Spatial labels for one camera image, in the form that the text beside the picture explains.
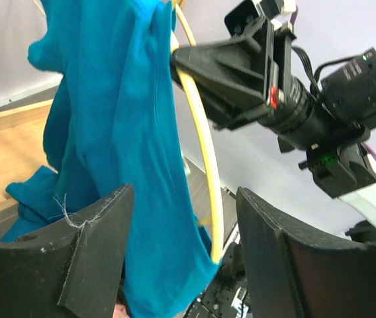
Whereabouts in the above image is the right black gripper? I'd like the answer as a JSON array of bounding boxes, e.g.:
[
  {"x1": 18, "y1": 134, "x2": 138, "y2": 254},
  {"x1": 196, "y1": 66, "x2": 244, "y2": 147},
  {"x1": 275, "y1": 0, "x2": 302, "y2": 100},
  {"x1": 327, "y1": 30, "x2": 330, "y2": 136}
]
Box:
[{"x1": 171, "y1": 1, "x2": 314, "y2": 133}]

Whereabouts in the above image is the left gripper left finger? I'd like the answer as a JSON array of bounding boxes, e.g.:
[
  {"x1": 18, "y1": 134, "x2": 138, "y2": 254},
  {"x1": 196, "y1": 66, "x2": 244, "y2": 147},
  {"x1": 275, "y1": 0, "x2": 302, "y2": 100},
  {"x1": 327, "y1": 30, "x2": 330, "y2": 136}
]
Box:
[{"x1": 0, "y1": 184, "x2": 134, "y2": 317}]

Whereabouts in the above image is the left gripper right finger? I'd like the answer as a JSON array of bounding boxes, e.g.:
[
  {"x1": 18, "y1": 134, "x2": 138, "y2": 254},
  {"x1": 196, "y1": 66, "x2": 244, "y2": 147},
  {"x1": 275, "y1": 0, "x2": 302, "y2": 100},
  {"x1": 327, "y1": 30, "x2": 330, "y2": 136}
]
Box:
[{"x1": 236, "y1": 187, "x2": 376, "y2": 317}]

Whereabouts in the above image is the wooden hanger blue shirt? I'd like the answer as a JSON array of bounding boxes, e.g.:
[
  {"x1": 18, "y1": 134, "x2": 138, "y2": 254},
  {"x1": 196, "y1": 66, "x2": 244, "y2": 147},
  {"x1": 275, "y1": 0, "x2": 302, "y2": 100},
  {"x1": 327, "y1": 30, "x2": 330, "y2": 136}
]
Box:
[{"x1": 171, "y1": 0, "x2": 224, "y2": 264}]

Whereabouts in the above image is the blue t shirt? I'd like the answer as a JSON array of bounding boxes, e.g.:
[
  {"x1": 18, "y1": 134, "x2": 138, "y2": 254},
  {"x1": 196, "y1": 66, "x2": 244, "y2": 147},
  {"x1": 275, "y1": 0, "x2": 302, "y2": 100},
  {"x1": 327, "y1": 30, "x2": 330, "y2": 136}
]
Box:
[{"x1": 3, "y1": 1, "x2": 218, "y2": 317}]

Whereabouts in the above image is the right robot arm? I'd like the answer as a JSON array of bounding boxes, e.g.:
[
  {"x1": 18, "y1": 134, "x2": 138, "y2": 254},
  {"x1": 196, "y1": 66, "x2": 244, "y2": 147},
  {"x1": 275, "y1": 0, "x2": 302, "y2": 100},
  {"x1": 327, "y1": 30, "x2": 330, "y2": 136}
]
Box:
[{"x1": 171, "y1": 1, "x2": 376, "y2": 242}]

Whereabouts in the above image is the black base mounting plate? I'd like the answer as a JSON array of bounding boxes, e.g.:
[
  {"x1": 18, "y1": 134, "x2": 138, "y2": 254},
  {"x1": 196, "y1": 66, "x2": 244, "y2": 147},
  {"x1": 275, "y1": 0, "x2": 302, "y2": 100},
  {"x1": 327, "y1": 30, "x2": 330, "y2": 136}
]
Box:
[{"x1": 183, "y1": 242, "x2": 252, "y2": 318}]

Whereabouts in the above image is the wooden clothes rack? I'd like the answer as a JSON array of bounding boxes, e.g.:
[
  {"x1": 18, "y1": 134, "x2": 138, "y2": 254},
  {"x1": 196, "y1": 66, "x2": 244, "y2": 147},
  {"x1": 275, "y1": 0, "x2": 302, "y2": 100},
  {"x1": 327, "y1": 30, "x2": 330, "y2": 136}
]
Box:
[{"x1": 0, "y1": 99, "x2": 52, "y2": 213}]

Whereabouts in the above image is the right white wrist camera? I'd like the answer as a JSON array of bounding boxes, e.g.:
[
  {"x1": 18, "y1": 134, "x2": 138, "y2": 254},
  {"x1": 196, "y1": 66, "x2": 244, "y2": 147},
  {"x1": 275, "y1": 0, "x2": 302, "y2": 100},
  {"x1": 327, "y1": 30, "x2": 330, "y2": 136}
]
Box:
[{"x1": 258, "y1": 0, "x2": 299, "y2": 30}]

